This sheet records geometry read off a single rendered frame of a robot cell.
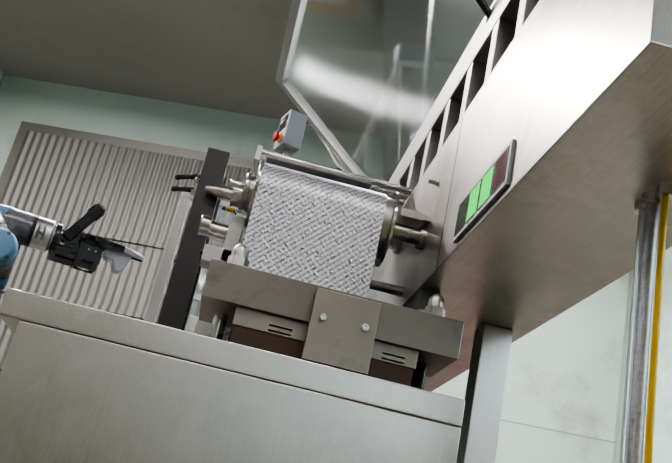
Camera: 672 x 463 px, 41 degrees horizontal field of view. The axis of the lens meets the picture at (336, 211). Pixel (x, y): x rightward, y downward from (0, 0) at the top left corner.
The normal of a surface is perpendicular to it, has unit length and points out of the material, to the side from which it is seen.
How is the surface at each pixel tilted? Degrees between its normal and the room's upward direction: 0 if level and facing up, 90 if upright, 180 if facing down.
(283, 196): 90
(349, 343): 90
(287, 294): 90
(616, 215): 180
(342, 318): 90
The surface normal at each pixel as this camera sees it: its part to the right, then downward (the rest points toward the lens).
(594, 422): -0.05, -0.39
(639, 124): -0.21, 0.90
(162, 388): 0.16, -0.34
